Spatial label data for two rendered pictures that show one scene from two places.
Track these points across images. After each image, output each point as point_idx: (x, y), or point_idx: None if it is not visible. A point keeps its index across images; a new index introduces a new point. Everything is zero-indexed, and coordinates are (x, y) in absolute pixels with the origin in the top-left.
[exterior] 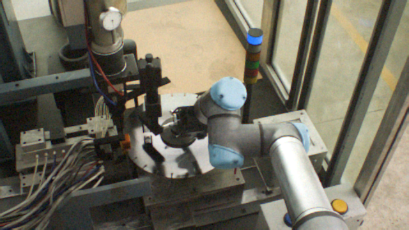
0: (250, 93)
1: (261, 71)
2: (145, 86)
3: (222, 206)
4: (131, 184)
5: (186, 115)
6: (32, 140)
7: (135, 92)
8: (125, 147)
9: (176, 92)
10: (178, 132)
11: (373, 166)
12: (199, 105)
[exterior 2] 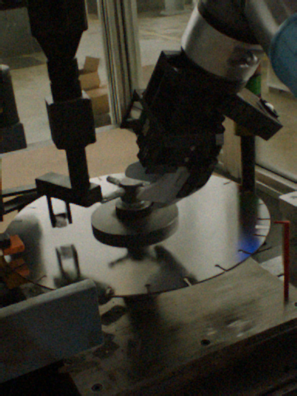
0: (252, 163)
1: (240, 183)
2: (46, 32)
3: (276, 390)
4: (45, 305)
5: (165, 75)
6: None
7: (22, 199)
8: (13, 264)
9: (107, 175)
10: (148, 155)
11: None
12: (202, 11)
